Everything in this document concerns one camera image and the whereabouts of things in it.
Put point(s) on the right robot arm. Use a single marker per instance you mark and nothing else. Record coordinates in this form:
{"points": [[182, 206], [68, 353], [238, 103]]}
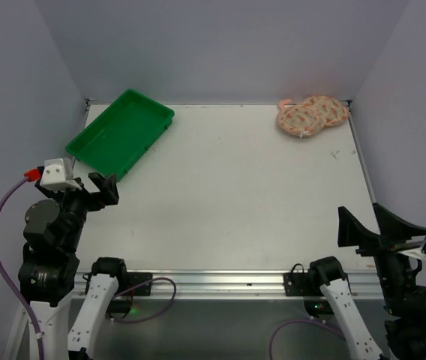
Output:
{"points": [[406, 334]]}

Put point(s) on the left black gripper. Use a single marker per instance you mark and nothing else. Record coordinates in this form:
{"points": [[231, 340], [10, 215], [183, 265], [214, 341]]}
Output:
{"points": [[86, 196]]}

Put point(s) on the aluminium mounting rail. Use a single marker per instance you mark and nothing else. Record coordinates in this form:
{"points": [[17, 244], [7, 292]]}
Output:
{"points": [[236, 285]]}

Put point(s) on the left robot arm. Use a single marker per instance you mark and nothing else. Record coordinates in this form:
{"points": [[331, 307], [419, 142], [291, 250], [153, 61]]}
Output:
{"points": [[53, 227]]}

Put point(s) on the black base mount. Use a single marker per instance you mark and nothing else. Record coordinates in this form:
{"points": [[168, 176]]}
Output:
{"points": [[135, 278], [296, 282]]}

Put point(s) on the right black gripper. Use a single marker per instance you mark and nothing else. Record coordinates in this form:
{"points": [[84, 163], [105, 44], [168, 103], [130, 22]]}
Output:
{"points": [[382, 249]]}

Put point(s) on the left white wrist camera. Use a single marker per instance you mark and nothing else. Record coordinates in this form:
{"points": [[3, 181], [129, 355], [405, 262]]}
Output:
{"points": [[58, 175]]}

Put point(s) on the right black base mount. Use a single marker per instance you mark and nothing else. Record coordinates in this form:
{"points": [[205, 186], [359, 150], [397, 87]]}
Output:
{"points": [[296, 282]]}

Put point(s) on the green plastic tray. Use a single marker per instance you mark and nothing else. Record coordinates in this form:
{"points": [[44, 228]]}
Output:
{"points": [[121, 134]]}

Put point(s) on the floral mesh laundry bag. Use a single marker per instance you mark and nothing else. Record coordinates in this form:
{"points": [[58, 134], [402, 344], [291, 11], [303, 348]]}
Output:
{"points": [[313, 114]]}

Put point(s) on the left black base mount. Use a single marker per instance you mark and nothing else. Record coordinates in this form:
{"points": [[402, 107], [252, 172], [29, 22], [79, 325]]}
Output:
{"points": [[135, 278]]}

